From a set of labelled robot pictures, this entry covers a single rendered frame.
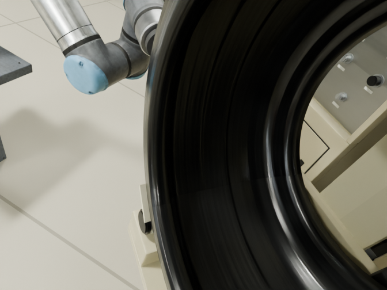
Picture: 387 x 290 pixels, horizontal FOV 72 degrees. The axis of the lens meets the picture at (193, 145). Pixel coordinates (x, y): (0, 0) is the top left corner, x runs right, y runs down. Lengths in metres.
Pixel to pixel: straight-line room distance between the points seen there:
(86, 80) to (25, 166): 1.14
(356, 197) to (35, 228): 1.32
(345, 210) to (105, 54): 0.59
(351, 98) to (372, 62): 0.12
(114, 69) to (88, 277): 0.99
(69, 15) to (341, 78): 0.82
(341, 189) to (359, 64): 0.51
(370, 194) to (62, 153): 1.53
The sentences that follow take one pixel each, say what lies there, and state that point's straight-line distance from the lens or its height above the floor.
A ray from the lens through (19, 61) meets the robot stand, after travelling 1.35.
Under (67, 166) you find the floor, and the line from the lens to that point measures 1.68.
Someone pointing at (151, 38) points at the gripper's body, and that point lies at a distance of 0.59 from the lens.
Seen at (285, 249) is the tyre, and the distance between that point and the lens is 0.55.
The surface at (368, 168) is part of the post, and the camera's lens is 0.57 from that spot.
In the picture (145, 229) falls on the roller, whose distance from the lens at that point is 0.47.
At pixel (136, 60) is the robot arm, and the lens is 0.70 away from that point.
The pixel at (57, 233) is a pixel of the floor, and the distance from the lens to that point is 1.47.
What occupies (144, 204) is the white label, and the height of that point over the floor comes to 0.96.
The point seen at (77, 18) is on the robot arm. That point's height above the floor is 1.06.
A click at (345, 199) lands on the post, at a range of 0.61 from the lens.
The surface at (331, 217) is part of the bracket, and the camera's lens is 0.62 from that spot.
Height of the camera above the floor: 1.33
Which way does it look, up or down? 43 degrees down
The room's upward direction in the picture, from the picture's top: 24 degrees clockwise
